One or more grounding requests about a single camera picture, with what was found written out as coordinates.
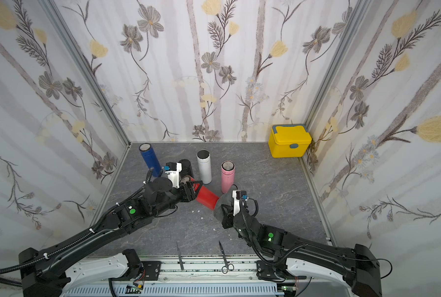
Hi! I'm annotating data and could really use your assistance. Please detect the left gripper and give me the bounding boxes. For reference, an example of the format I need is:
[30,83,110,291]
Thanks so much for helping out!
[152,180,204,219]

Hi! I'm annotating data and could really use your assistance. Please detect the black thermos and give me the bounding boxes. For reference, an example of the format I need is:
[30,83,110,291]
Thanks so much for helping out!
[179,159,194,179]

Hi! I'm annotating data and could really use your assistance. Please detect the red thermos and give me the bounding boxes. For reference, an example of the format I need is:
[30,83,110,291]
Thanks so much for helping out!
[189,177,219,210]

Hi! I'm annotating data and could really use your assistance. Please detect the blue thermos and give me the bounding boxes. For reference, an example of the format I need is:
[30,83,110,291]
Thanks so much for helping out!
[139,143,162,178]

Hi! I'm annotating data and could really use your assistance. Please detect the grey cloth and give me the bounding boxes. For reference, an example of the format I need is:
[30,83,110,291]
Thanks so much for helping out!
[214,188,235,223]

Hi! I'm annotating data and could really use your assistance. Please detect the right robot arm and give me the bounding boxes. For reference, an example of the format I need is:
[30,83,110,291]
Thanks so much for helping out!
[214,204,382,297]

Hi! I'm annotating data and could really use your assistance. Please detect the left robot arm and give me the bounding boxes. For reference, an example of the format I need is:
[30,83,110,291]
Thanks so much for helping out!
[19,177,203,297]

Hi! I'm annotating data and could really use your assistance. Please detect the white thermos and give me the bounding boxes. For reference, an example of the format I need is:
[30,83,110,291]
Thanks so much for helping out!
[197,150,212,184]

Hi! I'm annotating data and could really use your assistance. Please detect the pink thermos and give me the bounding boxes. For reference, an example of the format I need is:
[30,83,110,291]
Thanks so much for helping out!
[221,160,235,194]

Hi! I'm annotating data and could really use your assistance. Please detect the scissors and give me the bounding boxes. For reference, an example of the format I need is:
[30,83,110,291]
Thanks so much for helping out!
[219,241,235,274]

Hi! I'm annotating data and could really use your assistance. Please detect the metal tweezers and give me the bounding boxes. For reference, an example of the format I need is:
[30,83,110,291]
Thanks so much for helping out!
[176,242,185,271]

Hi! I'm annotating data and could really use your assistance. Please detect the yellow lidded box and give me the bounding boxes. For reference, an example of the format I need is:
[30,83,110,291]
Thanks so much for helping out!
[268,124,312,158]

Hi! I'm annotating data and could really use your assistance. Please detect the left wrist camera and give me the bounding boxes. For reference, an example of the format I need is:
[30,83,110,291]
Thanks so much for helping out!
[164,162,182,189]

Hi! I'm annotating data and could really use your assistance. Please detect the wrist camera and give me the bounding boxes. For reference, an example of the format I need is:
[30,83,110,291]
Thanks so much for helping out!
[164,162,182,189]
[232,190,248,216]

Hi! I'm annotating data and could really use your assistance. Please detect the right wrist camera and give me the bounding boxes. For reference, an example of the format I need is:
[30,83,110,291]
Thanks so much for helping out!
[232,190,248,216]

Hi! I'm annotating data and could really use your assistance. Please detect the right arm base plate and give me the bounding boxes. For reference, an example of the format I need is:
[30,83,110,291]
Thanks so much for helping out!
[256,260,283,282]

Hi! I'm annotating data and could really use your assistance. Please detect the aluminium front rail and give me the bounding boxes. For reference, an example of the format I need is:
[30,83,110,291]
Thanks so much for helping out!
[66,255,353,297]

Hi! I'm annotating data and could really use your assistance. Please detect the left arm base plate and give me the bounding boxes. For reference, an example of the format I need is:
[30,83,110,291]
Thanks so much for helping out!
[133,261,161,282]

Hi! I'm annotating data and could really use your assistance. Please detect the black corrugated cable conduit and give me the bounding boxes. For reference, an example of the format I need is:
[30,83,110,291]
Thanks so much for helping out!
[0,222,106,288]

